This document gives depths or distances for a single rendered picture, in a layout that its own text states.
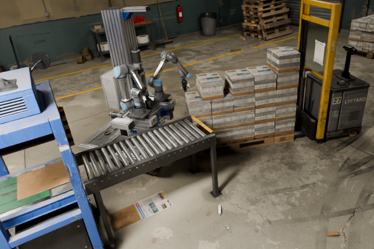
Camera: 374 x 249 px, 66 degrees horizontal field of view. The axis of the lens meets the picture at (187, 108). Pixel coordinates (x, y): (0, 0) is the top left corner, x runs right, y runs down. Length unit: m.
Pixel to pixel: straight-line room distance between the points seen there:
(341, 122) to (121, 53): 3.05
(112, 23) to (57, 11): 6.13
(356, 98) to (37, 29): 8.18
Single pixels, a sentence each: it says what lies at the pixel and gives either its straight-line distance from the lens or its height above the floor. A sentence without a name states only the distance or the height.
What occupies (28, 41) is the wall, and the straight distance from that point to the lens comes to 9.66.
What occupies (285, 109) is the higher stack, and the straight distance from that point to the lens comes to 4.13.
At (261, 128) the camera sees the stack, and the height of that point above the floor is 0.29.
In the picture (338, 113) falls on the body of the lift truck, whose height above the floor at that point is 0.44.
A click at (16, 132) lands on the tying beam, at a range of 2.19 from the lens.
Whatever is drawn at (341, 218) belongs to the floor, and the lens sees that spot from 3.45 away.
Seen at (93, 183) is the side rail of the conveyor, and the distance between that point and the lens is 2.72.
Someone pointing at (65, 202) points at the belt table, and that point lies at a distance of 2.72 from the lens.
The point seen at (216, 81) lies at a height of 1.06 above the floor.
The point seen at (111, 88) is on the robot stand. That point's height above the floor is 1.07.
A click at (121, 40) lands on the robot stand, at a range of 3.54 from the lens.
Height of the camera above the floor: 2.41
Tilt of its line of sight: 27 degrees down
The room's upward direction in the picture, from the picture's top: 6 degrees counter-clockwise
